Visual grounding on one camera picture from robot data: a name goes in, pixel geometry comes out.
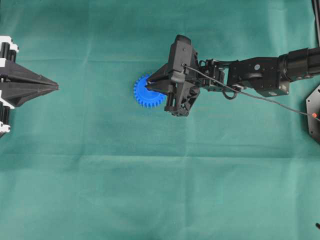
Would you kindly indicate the black vertical frame post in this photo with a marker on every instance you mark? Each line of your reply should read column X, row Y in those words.
column 316, row 11

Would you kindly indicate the green cloth table cover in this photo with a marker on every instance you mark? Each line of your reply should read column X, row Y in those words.
column 87, row 162

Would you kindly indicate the blue plastic gear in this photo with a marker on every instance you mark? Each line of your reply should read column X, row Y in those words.
column 144, row 97

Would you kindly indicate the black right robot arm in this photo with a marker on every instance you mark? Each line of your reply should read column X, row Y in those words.
column 268, row 76

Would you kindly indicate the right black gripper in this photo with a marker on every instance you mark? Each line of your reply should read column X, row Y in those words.
column 175, row 78

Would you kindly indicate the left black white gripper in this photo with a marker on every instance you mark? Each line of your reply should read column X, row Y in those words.
column 26, row 84

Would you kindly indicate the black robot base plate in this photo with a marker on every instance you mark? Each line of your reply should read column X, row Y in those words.
column 313, row 108

